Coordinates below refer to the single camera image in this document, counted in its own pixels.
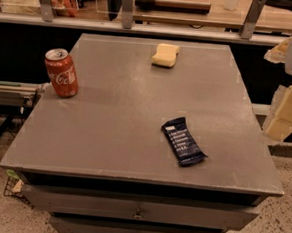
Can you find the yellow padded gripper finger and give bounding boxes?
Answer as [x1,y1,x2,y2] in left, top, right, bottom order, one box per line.
[262,85,292,142]
[263,38,290,64]

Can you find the dark blue rxbar wrapper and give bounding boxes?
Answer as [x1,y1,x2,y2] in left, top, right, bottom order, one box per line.
[161,117,207,167]

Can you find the yellow sponge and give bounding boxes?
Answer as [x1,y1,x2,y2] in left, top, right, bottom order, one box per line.
[151,43,180,68]

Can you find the grey drawer cabinet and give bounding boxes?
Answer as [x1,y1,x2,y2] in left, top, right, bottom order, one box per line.
[1,34,283,233]

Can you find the red coca-cola can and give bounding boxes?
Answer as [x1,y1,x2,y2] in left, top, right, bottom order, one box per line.
[45,48,79,98]

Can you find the orange bag behind glass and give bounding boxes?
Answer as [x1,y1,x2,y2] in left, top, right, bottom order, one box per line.
[51,0,78,17]

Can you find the upper grey drawer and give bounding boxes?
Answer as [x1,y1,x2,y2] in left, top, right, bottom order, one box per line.
[21,184,259,230]

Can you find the metal rail frame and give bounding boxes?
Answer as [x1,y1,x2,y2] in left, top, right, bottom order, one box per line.
[0,0,292,46]

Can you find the wire basket on floor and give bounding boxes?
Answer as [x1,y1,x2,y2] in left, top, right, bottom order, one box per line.
[3,176,29,203]

